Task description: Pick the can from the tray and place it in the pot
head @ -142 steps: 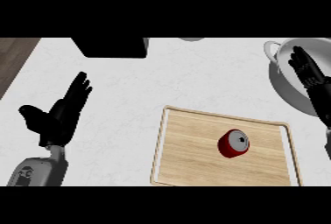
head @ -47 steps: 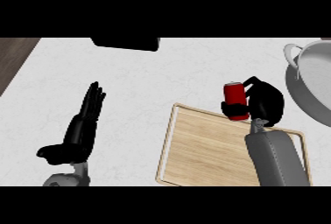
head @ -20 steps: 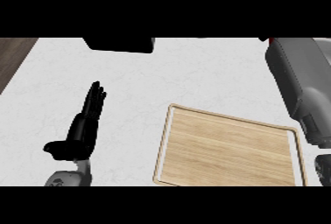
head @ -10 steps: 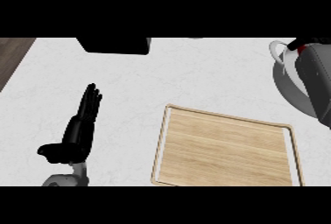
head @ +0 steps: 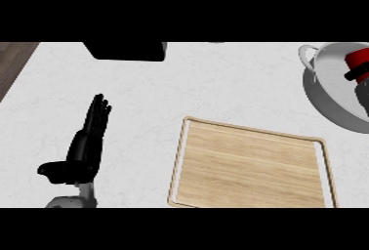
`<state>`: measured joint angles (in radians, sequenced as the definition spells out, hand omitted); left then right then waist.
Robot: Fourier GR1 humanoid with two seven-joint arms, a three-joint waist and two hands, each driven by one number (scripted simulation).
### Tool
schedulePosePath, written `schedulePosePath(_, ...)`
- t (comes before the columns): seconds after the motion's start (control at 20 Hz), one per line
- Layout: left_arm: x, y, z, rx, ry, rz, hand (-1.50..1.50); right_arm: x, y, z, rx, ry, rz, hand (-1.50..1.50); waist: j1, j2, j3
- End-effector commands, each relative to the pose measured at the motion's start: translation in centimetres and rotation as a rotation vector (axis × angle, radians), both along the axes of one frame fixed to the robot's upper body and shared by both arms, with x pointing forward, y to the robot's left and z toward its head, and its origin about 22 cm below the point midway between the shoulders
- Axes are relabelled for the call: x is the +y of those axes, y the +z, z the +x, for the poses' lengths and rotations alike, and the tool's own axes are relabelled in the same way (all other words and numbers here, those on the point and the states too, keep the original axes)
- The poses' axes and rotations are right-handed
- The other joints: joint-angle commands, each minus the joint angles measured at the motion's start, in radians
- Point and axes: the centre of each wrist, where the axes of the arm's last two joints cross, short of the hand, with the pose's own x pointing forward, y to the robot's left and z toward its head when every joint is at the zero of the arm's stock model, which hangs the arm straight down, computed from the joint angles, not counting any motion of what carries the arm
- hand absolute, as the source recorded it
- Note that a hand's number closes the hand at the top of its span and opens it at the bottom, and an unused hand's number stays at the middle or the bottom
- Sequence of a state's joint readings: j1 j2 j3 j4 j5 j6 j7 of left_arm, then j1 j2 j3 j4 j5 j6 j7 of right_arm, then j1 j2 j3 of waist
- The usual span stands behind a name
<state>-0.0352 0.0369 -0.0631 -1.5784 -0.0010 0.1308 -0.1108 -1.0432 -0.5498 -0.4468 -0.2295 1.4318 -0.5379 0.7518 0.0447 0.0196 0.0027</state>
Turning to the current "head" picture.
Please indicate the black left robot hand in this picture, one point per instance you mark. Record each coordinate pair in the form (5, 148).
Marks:
(86, 146)

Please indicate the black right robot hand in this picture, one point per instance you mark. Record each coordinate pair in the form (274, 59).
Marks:
(357, 72)

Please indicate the red can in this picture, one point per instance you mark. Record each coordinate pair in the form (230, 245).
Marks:
(358, 58)

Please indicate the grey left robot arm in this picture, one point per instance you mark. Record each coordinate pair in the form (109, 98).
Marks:
(79, 199)

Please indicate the silver metal pot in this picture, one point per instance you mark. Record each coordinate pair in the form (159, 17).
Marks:
(331, 97)

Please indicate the pale wooden tray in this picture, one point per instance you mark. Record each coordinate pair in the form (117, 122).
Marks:
(250, 169)

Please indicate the black appliance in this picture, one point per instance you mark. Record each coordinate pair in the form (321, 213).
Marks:
(128, 50)

